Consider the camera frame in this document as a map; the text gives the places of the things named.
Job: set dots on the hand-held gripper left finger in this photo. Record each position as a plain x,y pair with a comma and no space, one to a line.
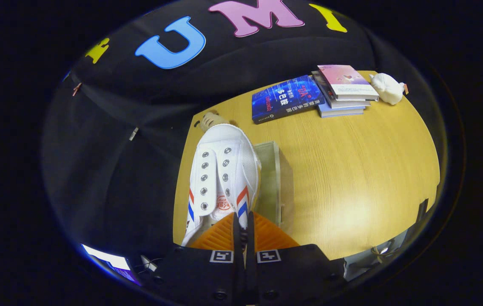
237,242

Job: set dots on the computer monitor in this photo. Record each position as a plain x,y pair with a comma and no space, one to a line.
109,258

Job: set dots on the white canvas shoe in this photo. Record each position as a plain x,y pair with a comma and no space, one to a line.
224,148

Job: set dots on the pink book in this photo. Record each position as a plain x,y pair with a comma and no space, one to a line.
343,78

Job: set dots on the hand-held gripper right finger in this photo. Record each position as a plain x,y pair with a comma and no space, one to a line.
251,238

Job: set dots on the small silver clip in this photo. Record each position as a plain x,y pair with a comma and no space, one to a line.
133,133

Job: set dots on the black backdrop cloth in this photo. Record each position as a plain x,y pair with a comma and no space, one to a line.
109,170

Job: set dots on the pale blue book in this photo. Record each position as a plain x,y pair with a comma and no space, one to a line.
341,112

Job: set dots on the white plush toy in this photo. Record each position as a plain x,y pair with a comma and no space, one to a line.
388,88

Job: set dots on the tan plush dog toy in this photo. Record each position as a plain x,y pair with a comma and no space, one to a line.
211,120

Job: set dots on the beige fabric storage box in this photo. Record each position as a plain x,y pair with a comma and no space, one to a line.
273,182

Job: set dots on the small red clip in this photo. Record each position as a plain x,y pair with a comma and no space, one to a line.
77,89

